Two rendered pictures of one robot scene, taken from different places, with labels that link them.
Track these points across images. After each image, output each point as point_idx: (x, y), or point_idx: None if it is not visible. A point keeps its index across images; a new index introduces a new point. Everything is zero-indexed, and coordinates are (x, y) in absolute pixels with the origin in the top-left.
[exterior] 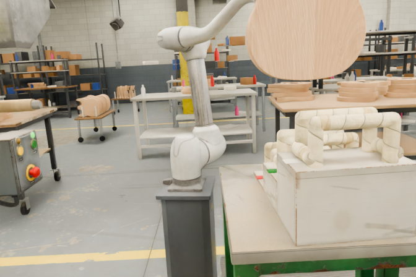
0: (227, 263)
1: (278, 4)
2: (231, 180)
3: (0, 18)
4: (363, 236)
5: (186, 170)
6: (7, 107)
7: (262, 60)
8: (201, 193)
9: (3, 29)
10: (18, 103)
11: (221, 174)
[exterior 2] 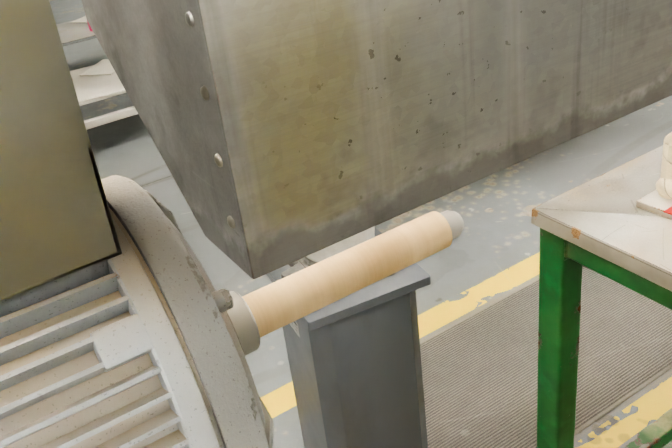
0: (560, 401)
1: None
2: (624, 236)
3: (664, 8)
4: None
5: (359, 236)
6: (393, 265)
7: None
8: (402, 275)
9: (664, 42)
10: (421, 242)
11: (579, 229)
